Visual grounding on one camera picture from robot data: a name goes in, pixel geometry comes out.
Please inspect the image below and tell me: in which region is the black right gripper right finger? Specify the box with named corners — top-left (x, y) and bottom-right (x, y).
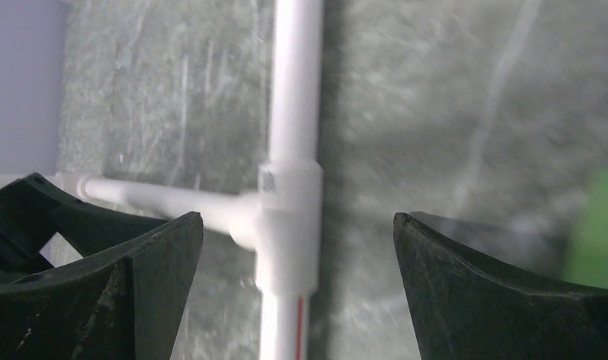
top-left (393, 212), bottom-right (608, 359)

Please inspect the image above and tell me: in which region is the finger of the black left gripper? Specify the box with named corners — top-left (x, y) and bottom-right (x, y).
top-left (0, 173), bottom-right (166, 284)

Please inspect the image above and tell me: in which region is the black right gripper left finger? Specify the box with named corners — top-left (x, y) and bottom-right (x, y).
top-left (0, 212), bottom-right (203, 359)

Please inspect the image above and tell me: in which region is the green wooden photo frame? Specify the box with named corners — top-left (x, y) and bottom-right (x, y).
top-left (563, 171), bottom-right (608, 289)

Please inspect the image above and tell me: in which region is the white PVC pipe stand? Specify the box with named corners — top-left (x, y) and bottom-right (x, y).
top-left (0, 1), bottom-right (324, 359)

